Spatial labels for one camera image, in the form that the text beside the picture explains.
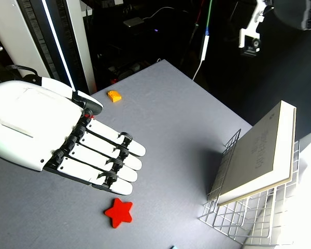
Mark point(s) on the grey table cloth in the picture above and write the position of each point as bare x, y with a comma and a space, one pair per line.
171, 129

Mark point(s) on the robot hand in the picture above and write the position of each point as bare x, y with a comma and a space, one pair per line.
298, 13
36, 124

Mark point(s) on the yellow toy brick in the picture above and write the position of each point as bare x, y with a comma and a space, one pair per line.
114, 96

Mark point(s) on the cream paperback book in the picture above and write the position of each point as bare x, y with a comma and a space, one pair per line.
256, 155

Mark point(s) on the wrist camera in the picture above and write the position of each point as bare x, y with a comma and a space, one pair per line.
251, 46

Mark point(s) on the silver flat device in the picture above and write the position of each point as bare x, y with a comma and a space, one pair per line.
133, 22

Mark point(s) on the red star block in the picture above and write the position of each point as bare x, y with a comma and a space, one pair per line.
119, 212

